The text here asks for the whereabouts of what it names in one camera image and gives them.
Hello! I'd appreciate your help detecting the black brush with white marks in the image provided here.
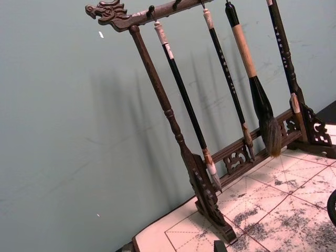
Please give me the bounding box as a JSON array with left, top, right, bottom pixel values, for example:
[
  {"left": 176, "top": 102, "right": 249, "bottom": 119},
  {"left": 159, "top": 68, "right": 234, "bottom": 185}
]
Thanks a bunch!
[{"left": 266, "top": 0, "right": 303, "bottom": 124}]

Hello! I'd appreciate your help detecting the dark round object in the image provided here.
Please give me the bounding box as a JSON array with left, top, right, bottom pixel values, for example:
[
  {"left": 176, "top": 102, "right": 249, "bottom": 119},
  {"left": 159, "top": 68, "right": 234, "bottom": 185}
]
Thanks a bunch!
[{"left": 326, "top": 188, "right": 336, "bottom": 227}]

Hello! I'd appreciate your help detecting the black brush with white cap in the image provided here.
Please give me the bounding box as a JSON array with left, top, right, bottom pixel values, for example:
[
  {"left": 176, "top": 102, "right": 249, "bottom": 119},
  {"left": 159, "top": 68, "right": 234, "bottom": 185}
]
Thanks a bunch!
[{"left": 153, "top": 21, "right": 224, "bottom": 194}]

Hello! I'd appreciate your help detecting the carved dark wooden brush rack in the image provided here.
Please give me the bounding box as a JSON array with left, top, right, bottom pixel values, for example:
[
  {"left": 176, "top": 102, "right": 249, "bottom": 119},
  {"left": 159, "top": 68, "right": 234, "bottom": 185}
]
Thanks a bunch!
[{"left": 85, "top": 0, "right": 336, "bottom": 242}]

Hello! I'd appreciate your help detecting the thin black calligraphy brush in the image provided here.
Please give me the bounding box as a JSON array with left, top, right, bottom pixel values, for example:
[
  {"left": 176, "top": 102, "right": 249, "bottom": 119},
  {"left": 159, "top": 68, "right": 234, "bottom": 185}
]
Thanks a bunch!
[{"left": 202, "top": 7, "right": 256, "bottom": 163}]

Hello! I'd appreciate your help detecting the white practice sheet, red grid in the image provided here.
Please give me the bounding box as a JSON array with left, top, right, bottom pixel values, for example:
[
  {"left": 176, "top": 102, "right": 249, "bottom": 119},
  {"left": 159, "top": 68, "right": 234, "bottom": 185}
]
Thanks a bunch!
[{"left": 131, "top": 122, "right": 336, "bottom": 252}]

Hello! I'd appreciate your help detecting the large brush with tan handle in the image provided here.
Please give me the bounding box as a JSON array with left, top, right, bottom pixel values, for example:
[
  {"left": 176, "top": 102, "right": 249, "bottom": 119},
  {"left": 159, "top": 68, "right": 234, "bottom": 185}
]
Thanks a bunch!
[{"left": 224, "top": 0, "right": 283, "bottom": 158}]

